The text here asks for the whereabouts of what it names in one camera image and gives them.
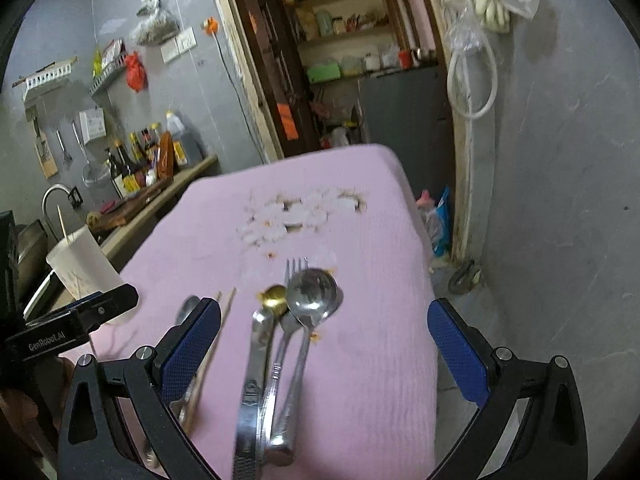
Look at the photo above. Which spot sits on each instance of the blue packet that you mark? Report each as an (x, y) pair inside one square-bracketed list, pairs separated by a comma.
[(442, 220)]

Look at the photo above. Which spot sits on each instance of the gold bowl steel spoon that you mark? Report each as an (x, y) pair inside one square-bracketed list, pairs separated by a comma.
[(252, 385)]

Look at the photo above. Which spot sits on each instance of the large steel spoon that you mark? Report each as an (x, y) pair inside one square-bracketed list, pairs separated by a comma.
[(312, 292)]

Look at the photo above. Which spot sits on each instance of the red plastic bag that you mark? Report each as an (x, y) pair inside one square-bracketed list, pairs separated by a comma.
[(136, 72)]

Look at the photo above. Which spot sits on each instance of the steel faucet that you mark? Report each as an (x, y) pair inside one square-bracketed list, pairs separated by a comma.
[(50, 200)]

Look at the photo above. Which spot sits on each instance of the orange plug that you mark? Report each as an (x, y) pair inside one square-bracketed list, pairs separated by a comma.
[(211, 26)]

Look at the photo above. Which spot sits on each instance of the kitchen counter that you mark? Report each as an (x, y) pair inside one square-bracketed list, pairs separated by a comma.
[(165, 190)]

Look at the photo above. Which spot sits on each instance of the green container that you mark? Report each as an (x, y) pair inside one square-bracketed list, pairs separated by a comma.
[(324, 72)]

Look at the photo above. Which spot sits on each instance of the white wall switches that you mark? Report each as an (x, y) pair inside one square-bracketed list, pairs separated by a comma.
[(178, 45)]

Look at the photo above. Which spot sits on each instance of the hanging steel strainer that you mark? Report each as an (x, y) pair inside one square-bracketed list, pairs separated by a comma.
[(92, 170)]

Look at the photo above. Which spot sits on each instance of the pink cloth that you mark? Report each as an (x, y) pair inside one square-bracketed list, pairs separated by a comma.
[(360, 260)]

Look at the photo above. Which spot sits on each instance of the steel fork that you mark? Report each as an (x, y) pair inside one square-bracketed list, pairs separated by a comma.
[(280, 360)]

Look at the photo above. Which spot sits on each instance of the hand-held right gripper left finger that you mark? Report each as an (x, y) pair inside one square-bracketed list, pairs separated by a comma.
[(192, 345)]

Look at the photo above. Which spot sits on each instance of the white wall rack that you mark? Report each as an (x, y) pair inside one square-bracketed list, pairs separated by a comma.
[(47, 77)]

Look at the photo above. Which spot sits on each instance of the hanging steel spatula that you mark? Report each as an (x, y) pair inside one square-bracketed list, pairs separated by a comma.
[(62, 147)]

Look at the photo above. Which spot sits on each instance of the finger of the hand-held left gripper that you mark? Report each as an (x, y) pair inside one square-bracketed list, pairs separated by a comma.
[(112, 305)]

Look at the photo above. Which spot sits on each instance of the row of sauce bottles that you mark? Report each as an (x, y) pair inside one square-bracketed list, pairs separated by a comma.
[(130, 165)]

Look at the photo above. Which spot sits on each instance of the steel sink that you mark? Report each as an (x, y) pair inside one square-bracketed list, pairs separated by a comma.
[(32, 250)]

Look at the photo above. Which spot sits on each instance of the grey cabinet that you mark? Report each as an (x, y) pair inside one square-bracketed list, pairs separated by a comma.
[(405, 120)]

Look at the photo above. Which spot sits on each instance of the clear plastic bag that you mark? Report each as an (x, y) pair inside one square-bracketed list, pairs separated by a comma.
[(152, 25)]

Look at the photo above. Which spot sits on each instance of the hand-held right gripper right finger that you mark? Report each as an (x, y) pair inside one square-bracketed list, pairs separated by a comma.
[(457, 355)]

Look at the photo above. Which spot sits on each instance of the white box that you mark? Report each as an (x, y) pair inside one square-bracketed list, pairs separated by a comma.
[(92, 125)]

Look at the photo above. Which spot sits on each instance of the large dark oil jug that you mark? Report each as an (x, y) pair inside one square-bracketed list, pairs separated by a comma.
[(182, 137)]

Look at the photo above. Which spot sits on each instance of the pink door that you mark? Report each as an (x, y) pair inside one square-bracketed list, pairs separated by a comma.
[(425, 5)]

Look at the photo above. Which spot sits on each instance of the hanging wooden board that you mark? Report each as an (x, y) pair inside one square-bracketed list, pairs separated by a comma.
[(46, 155)]

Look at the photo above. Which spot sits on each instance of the wooden cutting board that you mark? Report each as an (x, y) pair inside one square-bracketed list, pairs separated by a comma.
[(132, 205)]

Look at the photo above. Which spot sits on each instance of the wooden shelf unit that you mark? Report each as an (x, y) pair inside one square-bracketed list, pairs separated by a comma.
[(335, 15)]

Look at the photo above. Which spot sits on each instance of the small steel spoon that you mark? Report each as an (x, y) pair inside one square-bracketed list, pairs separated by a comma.
[(186, 310)]

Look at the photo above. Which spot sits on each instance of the person's left hand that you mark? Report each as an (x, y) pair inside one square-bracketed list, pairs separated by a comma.
[(20, 410)]

